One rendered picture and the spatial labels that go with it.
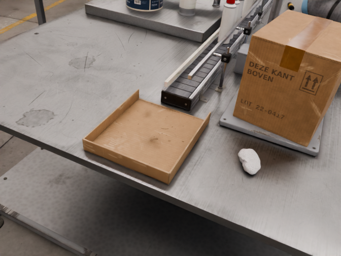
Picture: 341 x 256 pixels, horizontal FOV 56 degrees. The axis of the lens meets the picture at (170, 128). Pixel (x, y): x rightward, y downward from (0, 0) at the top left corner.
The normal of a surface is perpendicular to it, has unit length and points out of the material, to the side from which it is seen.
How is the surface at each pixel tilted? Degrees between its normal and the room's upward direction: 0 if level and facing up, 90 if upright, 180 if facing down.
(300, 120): 90
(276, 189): 0
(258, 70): 90
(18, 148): 0
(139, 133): 0
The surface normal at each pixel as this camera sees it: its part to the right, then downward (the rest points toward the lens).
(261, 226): 0.07, -0.78
